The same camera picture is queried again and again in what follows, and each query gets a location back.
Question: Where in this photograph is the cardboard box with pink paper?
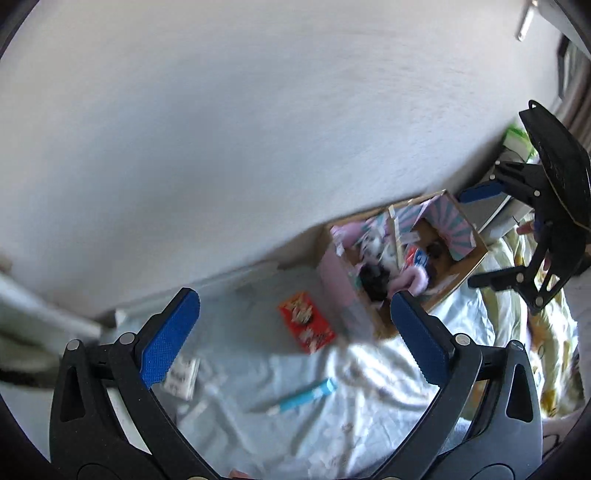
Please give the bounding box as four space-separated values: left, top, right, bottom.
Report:
316 189 489 340

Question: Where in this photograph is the yellow printed blanket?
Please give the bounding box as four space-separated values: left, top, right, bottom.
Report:
471 222 587 418

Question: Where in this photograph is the light blue tube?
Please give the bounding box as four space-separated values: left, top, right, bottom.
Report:
265 377 339 414

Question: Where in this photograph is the white sock with black print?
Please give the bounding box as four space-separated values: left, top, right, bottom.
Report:
360 226 393 259

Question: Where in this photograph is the pink fluffy scrunchie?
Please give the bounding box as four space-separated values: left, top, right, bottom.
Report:
387 268 432 298

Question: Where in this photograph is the white tissue pack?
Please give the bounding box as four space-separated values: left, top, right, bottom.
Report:
164 356 201 401

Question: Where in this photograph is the pale blue floral bedsheet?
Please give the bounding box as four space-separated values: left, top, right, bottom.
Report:
97 263 497 480

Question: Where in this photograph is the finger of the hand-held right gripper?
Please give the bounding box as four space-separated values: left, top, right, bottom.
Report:
457 159 548 210
467 258 571 315

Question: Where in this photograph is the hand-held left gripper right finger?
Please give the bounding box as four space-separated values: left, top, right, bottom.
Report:
369 291 543 480

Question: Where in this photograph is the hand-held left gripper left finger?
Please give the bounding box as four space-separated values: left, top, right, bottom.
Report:
48 287 218 480

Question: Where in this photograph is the black cloth scrunchie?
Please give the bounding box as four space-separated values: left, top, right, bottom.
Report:
358 263 393 301

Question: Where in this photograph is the red snack box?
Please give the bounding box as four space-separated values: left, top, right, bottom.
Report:
278 290 337 355

